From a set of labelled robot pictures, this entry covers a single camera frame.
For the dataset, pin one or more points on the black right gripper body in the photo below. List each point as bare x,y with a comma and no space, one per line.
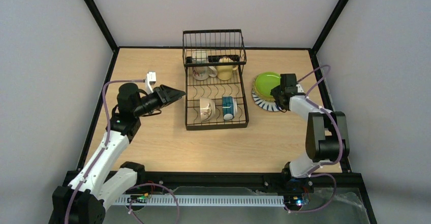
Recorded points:
279,94

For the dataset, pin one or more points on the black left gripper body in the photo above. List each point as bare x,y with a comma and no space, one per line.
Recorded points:
160,95

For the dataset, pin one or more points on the green plate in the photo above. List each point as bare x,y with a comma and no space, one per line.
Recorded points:
265,82

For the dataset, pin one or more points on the cream ceramic mug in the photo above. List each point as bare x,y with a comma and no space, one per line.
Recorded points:
202,71

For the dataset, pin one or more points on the small white patterned bowl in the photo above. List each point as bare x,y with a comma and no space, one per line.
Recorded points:
207,109

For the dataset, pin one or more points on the black wire dish rack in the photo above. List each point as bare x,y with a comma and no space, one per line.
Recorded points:
217,43

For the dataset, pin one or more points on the white bowl dark rim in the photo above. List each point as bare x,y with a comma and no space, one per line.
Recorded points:
229,107

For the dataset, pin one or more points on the yellow handled mug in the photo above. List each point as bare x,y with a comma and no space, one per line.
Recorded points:
226,72

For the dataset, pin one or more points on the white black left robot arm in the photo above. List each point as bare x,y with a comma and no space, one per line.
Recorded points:
88,196

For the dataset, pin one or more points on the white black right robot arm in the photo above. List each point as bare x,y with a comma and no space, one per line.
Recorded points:
326,140

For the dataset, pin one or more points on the blue striped white plate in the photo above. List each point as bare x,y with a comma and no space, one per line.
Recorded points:
264,104

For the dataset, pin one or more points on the left controller board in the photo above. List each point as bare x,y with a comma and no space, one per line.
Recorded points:
142,199

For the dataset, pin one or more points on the controller board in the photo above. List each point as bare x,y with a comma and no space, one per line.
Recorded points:
297,200
142,199

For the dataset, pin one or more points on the right controller board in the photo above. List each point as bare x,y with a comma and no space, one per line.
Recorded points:
297,200

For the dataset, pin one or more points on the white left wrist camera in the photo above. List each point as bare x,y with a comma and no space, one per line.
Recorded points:
149,81

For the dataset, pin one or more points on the black aluminium frame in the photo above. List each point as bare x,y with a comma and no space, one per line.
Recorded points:
279,183

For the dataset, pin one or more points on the white slotted cable duct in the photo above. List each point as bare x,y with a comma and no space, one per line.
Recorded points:
215,201

